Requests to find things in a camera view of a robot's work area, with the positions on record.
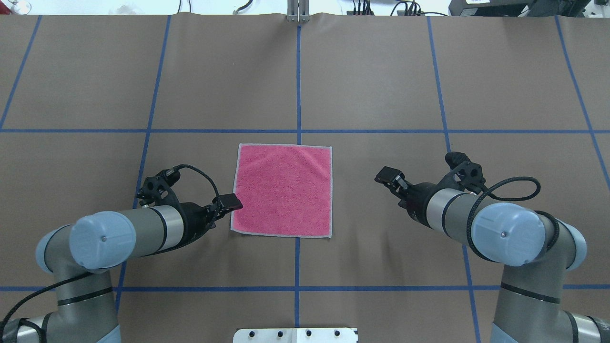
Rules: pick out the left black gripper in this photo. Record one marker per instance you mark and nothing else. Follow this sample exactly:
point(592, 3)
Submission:
point(193, 220)

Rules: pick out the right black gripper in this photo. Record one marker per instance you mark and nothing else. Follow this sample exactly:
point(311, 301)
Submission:
point(418, 196)

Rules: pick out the pink and grey towel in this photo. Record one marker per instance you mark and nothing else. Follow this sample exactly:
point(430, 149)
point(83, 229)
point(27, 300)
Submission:
point(286, 190)

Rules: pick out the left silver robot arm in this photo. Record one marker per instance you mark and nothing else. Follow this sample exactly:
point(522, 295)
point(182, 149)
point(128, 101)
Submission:
point(80, 306)

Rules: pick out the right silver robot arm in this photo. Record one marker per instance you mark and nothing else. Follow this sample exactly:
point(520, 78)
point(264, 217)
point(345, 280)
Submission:
point(535, 248)

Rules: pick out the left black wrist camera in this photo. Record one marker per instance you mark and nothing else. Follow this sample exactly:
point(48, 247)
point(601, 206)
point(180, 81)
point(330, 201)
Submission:
point(157, 190)

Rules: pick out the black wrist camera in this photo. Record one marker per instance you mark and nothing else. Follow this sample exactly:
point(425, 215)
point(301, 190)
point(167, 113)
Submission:
point(468, 173)
point(157, 190)

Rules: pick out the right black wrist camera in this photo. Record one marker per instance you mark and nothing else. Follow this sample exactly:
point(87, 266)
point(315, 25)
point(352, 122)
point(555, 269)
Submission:
point(468, 173)

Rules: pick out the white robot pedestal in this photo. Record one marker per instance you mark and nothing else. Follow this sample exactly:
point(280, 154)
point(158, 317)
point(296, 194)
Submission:
point(297, 335)

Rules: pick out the aluminium frame post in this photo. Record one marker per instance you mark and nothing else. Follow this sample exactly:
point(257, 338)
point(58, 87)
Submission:
point(298, 11)

